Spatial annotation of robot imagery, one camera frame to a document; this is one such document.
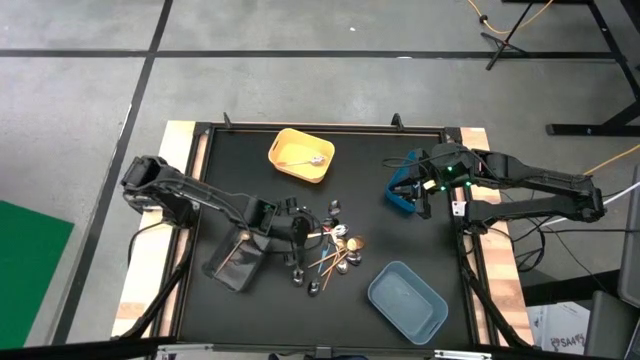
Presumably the yellow plastic bin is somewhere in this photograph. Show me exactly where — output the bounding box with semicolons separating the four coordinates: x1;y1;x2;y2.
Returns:
267;127;337;185

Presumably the white printed box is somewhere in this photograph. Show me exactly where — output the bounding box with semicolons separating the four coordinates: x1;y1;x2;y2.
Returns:
526;301;592;357

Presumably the grey-blue plastic bin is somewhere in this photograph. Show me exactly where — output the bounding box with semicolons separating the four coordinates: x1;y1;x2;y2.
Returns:
366;260;450;347

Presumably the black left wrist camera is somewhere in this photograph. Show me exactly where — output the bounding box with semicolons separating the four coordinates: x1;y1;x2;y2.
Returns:
247;196;279;234

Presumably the yellow-handled spoon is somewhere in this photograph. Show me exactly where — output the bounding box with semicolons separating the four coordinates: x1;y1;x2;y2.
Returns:
276;154;328;169

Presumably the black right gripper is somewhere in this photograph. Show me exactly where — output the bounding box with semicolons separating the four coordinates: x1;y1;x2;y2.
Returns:
392;144;454;220

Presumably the gold metal spoon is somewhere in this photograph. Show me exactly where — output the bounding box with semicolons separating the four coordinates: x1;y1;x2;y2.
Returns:
213;230;252;277
321;259;351;293

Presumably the cream-handled silver spoon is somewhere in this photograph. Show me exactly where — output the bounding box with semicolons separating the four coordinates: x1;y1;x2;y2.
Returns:
305;223;350;239

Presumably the green floor mat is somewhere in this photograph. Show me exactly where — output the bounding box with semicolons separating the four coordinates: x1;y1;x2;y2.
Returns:
0;199;76;351

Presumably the white cable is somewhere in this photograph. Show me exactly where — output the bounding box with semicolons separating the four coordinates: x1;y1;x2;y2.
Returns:
542;180;640;227

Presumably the dark mesh wire basket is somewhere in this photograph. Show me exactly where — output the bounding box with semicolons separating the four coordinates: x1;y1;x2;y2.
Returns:
201;223;272;293

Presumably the black table frame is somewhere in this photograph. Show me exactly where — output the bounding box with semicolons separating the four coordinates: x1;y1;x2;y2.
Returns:
149;121;534;351

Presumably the yellow cable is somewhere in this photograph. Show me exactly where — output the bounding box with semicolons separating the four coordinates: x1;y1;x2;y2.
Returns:
466;0;556;36
583;143;640;176

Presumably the black desk stand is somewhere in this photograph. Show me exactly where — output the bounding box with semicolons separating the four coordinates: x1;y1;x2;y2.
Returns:
544;0;640;138

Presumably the black tripod stand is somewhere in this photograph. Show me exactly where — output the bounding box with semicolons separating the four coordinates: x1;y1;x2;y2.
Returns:
479;0;537;72

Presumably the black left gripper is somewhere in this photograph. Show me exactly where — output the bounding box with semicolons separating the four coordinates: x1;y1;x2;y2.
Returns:
272;199;315;272

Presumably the gold-handled dark spoon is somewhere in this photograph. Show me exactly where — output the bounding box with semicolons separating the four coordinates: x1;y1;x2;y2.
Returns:
319;251;364;279

